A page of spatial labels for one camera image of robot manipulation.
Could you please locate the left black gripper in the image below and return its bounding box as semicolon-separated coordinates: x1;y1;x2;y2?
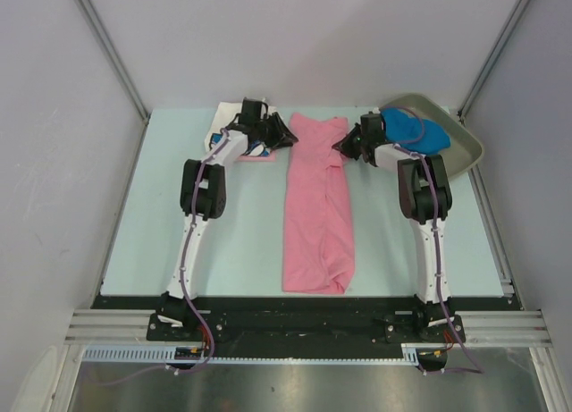
254;113;298;151

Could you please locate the blue t shirt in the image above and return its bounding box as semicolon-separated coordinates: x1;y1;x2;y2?
381;108;450;155

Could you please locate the grey plastic tray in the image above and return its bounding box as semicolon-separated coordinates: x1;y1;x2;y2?
381;93;484;180

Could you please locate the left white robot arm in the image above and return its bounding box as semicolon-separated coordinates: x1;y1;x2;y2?
156;97;299;341

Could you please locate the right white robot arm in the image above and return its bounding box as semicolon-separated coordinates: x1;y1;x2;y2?
332;112;454;341

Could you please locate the white flower print t shirt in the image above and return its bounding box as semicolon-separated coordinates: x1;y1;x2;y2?
204;102;272;155

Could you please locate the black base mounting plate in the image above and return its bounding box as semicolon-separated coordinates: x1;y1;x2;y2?
92;296;521;358

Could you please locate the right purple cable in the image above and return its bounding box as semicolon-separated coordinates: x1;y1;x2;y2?
388;110;486;376

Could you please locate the purple cable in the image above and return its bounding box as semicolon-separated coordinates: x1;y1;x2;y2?
88;128;220;389
388;110;486;376

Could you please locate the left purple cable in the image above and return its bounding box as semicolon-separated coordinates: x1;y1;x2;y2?
88;128;220;389

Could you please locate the right aluminium frame post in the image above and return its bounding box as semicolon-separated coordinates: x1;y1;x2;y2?
457;0;534;124

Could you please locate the aluminium frame post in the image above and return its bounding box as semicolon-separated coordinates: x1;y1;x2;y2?
457;0;534;124
74;0;150;125

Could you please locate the grey slotted cable duct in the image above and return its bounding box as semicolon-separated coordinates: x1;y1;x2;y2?
82;345;435;366

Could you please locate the left aluminium frame post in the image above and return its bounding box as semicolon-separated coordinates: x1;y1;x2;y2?
74;0;150;125

